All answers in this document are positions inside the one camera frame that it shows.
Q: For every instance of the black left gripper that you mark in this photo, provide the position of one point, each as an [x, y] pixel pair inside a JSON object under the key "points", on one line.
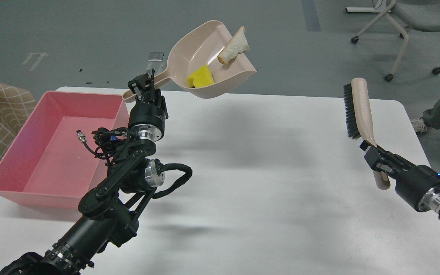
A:
{"points": [[147, 117]]}

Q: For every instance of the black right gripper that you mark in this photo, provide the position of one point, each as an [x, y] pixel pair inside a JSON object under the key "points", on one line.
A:
{"points": [[416, 185]]}

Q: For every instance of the beige plastic dustpan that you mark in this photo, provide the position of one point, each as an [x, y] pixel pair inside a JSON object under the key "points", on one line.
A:
{"points": [[202, 46]]}

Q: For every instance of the yellow sponge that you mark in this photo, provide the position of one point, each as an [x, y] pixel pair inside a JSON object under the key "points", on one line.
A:
{"points": [[202, 77]]}

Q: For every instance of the beige hand brush black bristles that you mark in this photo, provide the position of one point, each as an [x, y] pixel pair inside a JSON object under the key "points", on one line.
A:
{"points": [[359, 120]]}

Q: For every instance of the triangular bread slice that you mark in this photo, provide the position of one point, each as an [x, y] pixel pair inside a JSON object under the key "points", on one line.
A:
{"points": [[238, 44]]}

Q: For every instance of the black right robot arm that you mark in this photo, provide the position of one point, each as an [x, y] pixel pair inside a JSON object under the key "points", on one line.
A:
{"points": [[418, 185]]}

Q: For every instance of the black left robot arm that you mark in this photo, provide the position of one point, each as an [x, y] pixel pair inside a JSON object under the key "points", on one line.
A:
{"points": [[110, 211]]}

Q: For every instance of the pink plastic bin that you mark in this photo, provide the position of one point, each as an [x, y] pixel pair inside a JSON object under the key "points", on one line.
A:
{"points": [[47, 165]]}

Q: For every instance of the white sneaker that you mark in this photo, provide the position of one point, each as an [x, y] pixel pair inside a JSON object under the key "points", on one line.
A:
{"points": [[420, 126]]}

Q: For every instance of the grey office chair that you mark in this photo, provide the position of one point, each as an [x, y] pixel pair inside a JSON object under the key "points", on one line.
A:
{"points": [[406, 15]]}

